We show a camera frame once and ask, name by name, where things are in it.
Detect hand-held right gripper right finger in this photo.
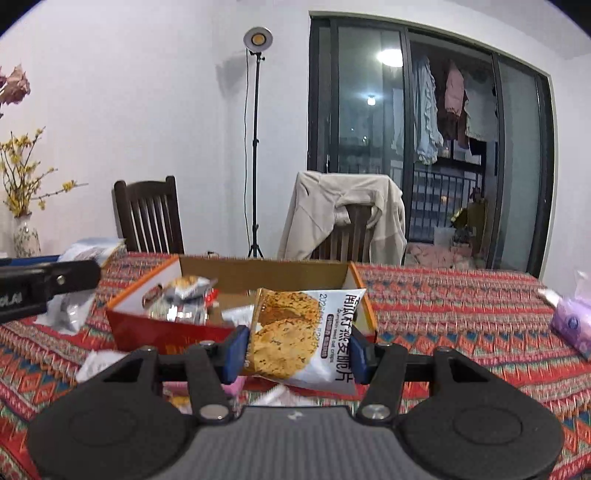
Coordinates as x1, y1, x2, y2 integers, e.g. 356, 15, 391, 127
348, 333, 492, 423

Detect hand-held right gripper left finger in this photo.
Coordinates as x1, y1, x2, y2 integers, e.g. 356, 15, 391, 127
99, 325, 252, 423

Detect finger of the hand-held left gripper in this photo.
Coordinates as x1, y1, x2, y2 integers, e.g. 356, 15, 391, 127
0, 258, 101, 297

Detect clear plastic bag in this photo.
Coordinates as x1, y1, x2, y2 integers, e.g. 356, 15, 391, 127
44, 237, 126, 335

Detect white cookie snack packet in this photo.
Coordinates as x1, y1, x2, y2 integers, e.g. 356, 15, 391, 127
242, 287, 368, 397

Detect red cardboard box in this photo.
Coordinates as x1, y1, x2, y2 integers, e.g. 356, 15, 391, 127
105, 255, 377, 354

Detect white flat snack packet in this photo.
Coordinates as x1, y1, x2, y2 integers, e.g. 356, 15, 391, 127
221, 306, 256, 329

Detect patterned white vase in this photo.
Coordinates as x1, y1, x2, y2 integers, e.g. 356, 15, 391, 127
13, 213, 41, 258

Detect silver foil snack packet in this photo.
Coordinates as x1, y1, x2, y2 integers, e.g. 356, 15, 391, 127
159, 300, 209, 325

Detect silver cookie snack packet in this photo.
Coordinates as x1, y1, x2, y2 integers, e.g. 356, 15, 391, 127
166, 276, 218, 301

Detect white crumpled snack packet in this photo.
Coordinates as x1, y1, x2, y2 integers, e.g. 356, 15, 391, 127
76, 350, 134, 384

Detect yellow flower branches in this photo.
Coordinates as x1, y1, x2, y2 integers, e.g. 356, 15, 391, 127
0, 127, 88, 217

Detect dark wooden chair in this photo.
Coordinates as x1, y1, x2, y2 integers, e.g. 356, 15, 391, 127
113, 175, 185, 254

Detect brown wooden chair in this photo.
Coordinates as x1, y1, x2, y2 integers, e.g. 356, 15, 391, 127
311, 203, 375, 261

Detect beige jacket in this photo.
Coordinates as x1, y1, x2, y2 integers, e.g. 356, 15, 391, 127
277, 171, 408, 266

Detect balcony potted plant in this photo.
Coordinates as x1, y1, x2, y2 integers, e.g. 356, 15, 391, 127
452, 187, 488, 243

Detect dried pink flowers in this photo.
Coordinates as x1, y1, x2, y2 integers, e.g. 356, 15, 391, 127
0, 64, 31, 120

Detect purple tissue pack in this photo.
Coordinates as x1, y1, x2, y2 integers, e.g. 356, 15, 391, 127
549, 270, 591, 361

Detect black framed glass door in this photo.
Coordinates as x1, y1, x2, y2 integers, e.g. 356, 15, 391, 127
308, 11, 555, 278

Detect light blue hanging garment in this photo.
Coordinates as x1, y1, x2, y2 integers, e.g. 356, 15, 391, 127
413, 56, 444, 166

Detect white hanging garment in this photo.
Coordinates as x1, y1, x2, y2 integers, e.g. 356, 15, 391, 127
464, 76, 499, 141

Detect pink hanging garment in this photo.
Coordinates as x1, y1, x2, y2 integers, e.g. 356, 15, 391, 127
438, 62, 467, 139

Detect round lamp on stand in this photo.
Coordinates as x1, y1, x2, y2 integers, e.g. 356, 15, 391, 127
243, 27, 274, 259

